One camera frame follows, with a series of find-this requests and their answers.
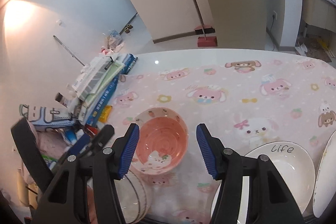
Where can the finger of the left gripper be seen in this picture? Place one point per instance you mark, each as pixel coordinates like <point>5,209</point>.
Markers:
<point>26,145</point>
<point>87,146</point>

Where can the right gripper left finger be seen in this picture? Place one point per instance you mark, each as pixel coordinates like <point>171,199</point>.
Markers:
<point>66,201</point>

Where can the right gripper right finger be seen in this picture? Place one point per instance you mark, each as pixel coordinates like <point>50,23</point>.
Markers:
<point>269,201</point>

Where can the white plate with cartoon animals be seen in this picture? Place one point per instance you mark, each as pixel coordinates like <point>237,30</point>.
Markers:
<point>324,189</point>

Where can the white bowl with dark rim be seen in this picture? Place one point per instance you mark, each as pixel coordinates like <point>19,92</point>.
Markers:
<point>135,197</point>

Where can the pink strawberry bowl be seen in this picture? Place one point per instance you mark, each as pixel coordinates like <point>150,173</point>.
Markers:
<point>163,141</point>

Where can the stack of books and boxes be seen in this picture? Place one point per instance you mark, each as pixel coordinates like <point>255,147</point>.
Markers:
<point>92,90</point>

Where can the pink cartoon tablecloth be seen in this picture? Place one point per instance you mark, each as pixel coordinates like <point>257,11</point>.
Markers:
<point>284,108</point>

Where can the red broom and dustpan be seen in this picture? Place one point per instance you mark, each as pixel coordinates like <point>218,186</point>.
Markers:
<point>204,39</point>

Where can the bathroom vanity cabinet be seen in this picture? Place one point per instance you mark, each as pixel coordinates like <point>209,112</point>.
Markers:
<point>319,13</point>

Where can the white mop handle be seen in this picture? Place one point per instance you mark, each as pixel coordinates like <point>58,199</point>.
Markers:
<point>68,50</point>

